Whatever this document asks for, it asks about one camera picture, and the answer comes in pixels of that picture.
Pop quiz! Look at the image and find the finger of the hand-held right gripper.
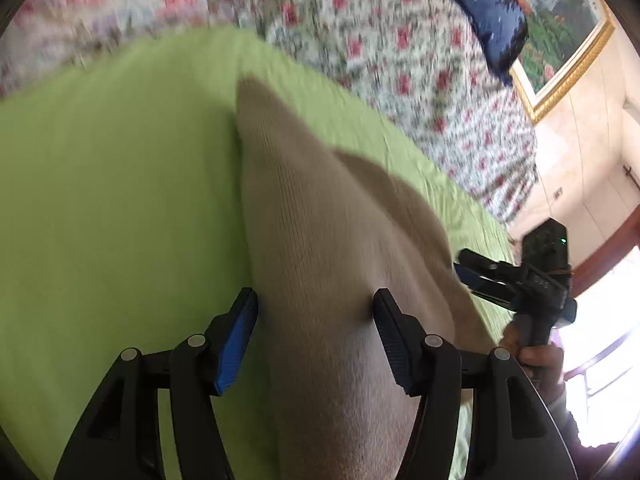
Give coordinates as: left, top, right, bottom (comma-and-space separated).
459, 249, 526, 286
452, 263, 523, 308

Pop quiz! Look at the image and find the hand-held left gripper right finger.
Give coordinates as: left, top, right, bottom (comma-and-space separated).
372, 288, 580, 480

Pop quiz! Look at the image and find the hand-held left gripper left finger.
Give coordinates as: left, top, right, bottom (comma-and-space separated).
54, 287, 260, 480

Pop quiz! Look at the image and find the beige knitted sweater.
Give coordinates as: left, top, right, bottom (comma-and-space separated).
235, 77, 501, 480

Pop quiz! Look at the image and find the person's right forearm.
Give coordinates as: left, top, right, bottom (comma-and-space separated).
542, 390, 588, 453

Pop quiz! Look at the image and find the person's right hand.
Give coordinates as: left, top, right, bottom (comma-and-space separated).
500, 320, 566, 401

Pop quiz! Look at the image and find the light green bed sheet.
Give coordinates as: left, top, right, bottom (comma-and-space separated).
0, 25, 516, 480

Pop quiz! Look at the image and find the white pink-flowered quilt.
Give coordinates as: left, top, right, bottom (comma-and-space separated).
195, 0, 538, 223

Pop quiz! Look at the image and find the gold-framed landscape painting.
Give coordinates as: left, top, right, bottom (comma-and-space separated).
492, 0, 616, 123

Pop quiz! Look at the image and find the dark blue dotted pillow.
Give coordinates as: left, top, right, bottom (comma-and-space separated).
410, 0, 530, 86

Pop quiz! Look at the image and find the pastel floral ruffled pillow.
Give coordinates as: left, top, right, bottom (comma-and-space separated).
0, 0, 211, 96

